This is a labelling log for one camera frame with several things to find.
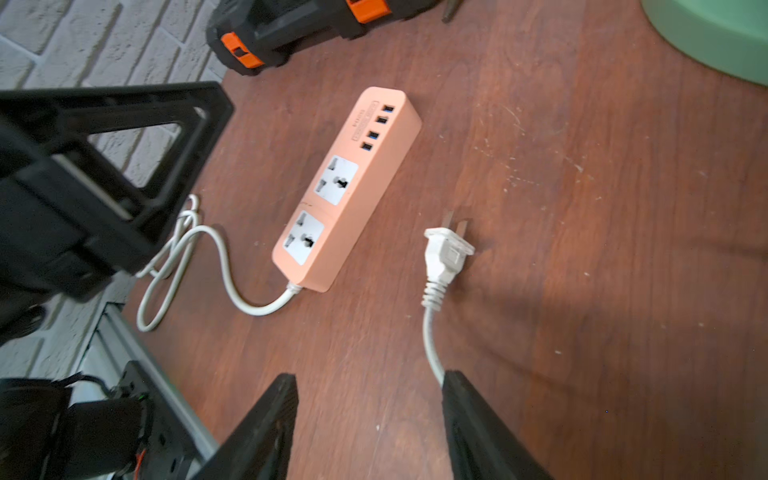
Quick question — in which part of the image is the white power strip cable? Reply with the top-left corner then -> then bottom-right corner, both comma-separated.
135,193 -> 303,334

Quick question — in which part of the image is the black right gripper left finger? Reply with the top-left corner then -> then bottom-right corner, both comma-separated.
195,373 -> 299,480

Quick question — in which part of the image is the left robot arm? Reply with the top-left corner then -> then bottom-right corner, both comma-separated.
1,82 -> 233,479

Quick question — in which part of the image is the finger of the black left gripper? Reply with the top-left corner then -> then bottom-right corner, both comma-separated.
1,82 -> 234,300

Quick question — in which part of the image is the white fan plug with cord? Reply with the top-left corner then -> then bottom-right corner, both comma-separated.
421,211 -> 475,387

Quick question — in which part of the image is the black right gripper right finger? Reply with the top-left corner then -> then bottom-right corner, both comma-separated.
442,370 -> 551,479

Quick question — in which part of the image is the black tool case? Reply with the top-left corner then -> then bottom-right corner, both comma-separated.
206,0 -> 436,76

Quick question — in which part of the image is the pink power strip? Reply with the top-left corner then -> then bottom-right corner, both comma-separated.
272,86 -> 422,293

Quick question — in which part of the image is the green desk fan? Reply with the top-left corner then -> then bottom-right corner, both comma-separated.
641,0 -> 767,86

